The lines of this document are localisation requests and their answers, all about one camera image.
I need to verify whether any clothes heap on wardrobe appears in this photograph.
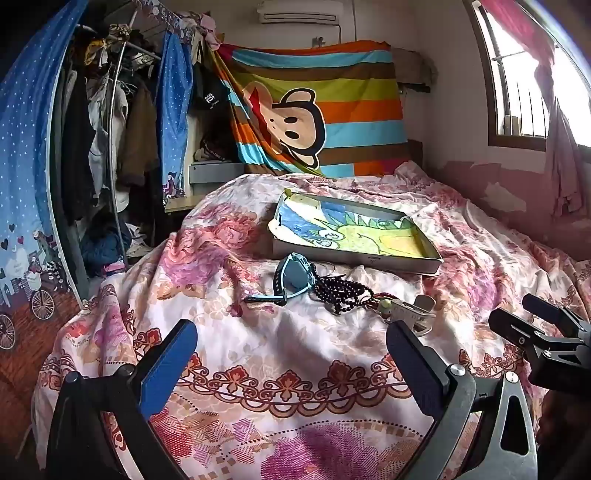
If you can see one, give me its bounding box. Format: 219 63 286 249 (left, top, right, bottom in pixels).
174 10 228 52

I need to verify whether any grey shelf board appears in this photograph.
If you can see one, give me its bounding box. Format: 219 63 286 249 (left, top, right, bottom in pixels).
187 161 246 186

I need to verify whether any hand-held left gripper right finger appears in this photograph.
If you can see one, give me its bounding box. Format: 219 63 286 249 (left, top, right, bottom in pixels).
385 320 539 480

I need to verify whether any cardboard box with dinosaur drawing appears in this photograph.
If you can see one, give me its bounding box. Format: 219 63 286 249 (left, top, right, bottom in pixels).
268 188 444 277

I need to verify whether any black bead necklace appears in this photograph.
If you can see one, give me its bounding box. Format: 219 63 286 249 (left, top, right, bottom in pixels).
311 272 393 319

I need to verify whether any silver metal pole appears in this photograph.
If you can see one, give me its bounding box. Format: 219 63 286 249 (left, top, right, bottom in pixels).
107 9 140 271

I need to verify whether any dark printed bag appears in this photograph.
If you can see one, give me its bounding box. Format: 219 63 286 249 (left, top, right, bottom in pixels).
194 124 237 163

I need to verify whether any black cap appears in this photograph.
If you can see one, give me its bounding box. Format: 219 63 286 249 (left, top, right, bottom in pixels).
191 64 232 112

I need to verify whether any pile of clothes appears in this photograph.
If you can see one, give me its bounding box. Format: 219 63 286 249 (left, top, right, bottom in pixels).
81 216 155 278

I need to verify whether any window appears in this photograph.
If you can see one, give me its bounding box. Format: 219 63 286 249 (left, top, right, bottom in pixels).
466 0 591 149

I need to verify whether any blue dotted wardrobe curtain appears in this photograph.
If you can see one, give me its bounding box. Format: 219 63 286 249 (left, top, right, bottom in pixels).
0 0 90 354
156 32 195 207

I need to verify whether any pink curtain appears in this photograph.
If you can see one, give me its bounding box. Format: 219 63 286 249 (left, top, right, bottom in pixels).
480 0 591 217

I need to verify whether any striped monkey print blanket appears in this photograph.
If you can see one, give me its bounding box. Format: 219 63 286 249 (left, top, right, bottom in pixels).
210 41 411 178

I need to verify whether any row of hanging clothes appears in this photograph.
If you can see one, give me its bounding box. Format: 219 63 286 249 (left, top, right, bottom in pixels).
54 25 162 224

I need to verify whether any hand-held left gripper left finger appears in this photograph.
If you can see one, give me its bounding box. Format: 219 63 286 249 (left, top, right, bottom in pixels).
46 318 199 480

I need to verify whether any floral pink bedsheet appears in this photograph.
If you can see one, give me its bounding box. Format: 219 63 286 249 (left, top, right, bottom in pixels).
30 161 591 480

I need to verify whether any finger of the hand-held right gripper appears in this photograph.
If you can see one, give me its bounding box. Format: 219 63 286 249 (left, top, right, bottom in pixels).
488 308 591 388
523 294 591 334

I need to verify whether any white air conditioner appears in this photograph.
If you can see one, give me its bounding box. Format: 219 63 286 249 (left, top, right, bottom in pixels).
256 0 342 25

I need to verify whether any beige hair clip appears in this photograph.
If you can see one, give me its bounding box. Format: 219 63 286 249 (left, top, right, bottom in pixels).
388 295 437 335

